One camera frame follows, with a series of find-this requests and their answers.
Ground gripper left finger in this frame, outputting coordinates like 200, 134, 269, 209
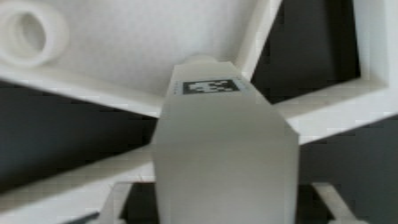
97, 182, 133, 224

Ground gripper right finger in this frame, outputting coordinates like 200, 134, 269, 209
312, 182, 367, 224

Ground white desk leg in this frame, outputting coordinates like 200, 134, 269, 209
152, 56, 298, 224

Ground white desk top tray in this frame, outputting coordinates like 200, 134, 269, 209
0, 0, 282, 117

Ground white front fence bar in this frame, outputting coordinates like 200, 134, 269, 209
0, 79, 398, 224

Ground white fence bar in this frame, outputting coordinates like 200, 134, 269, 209
0, 79, 398, 224
353, 0, 398, 86

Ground white right fence bar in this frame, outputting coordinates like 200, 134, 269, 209
353, 0, 398, 86

